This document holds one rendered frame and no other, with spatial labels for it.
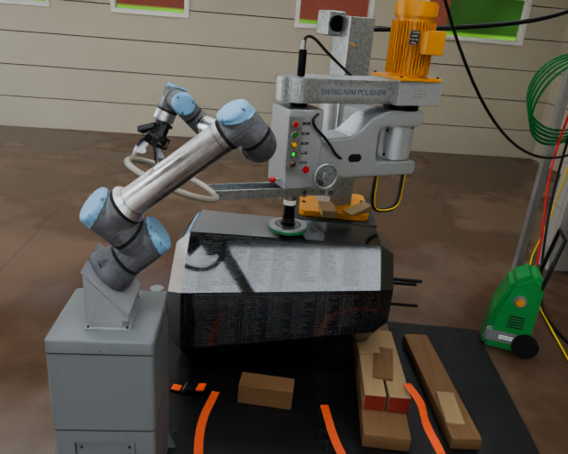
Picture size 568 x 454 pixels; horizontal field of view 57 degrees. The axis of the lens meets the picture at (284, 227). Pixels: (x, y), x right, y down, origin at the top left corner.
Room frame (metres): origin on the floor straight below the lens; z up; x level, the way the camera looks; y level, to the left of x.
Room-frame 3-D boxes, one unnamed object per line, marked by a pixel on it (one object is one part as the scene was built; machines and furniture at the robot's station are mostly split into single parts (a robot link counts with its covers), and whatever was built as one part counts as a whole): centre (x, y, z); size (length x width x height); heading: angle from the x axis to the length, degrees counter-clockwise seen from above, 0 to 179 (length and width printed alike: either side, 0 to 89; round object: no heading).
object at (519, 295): (3.17, -1.64, 0.43); 0.35 x 0.35 x 0.87; 74
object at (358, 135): (2.92, -0.38, 1.35); 0.74 x 0.23 x 0.49; 117
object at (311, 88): (2.91, -0.33, 1.66); 0.96 x 0.25 x 0.17; 117
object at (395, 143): (3.05, -0.61, 1.39); 0.19 x 0.19 x 0.20
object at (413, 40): (3.04, -0.62, 1.95); 0.31 x 0.28 x 0.40; 27
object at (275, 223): (2.75, -0.02, 0.92); 0.21 x 0.21 x 0.01
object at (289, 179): (2.79, -0.09, 1.37); 0.36 x 0.22 x 0.45; 117
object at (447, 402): (2.32, -0.99, 0.09); 0.25 x 0.10 x 0.01; 179
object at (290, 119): (2.62, -0.01, 1.42); 0.08 x 0.03 x 0.28; 117
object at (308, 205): (3.64, -0.34, 0.76); 0.49 x 0.49 x 0.05; 89
